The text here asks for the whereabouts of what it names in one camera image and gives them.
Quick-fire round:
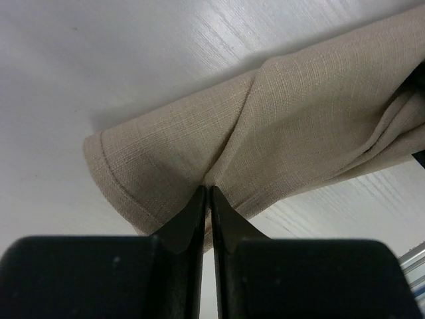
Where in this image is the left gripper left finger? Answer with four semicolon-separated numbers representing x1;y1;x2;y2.
1;187;207;318

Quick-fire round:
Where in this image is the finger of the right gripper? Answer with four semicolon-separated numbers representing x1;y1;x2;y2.
398;61;425;93

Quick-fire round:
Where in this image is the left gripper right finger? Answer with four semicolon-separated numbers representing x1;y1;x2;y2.
210;187;422;318

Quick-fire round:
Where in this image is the beige cloth napkin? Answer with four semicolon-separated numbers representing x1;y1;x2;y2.
83;6;424;235

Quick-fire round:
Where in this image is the aluminium front rail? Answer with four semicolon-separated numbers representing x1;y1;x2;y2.
398;243;425;299

